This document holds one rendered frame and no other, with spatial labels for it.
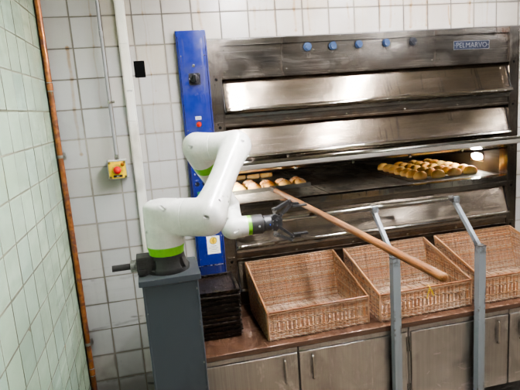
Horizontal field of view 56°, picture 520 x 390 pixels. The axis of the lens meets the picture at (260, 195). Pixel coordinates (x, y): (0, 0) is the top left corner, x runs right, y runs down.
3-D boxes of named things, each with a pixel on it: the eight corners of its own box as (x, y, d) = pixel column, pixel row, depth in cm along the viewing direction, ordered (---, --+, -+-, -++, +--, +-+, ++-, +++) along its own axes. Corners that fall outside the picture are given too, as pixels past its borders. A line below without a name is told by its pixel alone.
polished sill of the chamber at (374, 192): (231, 211, 284) (230, 204, 283) (500, 179, 320) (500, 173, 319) (233, 213, 278) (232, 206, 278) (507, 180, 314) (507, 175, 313)
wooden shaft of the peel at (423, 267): (449, 282, 148) (449, 273, 147) (441, 284, 147) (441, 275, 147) (278, 192, 310) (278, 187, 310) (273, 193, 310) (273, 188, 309)
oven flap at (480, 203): (237, 249, 282) (232, 216, 285) (506, 214, 317) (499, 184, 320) (238, 249, 277) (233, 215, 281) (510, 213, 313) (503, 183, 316)
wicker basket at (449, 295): (342, 290, 299) (340, 248, 294) (424, 277, 311) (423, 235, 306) (379, 323, 252) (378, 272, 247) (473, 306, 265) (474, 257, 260)
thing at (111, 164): (110, 178, 261) (107, 159, 259) (128, 176, 263) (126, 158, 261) (108, 180, 253) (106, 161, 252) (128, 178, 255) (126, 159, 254)
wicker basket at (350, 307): (246, 306, 287) (243, 261, 282) (335, 290, 299) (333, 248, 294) (268, 343, 240) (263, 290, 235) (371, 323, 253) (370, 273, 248)
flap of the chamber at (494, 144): (234, 171, 259) (229, 174, 279) (524, 141, 295) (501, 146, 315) (234, 166, 260) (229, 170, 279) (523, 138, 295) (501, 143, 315)
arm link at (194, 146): (204, 148, 187) (210, 124, 193) (174, 149, 190) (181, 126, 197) (218, 176, 201) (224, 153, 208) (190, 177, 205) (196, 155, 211)
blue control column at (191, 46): (188, 289, 478) (165, 65, 438) (204, 287, 481) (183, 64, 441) (211, 402, 292) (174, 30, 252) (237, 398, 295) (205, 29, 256)
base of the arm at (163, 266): (112, 283, 159) (110, 265, 158) (114, 269, 174) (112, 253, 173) (191, 271, 165) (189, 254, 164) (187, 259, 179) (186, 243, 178)
